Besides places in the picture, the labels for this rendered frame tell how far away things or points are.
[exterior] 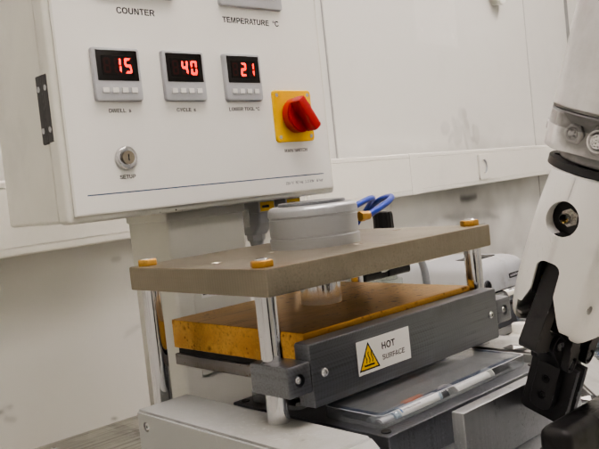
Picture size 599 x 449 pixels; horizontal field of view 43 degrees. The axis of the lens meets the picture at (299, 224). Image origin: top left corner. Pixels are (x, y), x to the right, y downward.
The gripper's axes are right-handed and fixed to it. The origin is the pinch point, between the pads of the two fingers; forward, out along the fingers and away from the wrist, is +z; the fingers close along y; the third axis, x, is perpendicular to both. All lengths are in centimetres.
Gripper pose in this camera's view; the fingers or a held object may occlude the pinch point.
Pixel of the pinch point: (553, 386)
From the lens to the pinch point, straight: 55.0
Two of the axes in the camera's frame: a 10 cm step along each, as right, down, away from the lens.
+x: -6.7, -3.1, 6.7
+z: -1.3, 9.4, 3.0
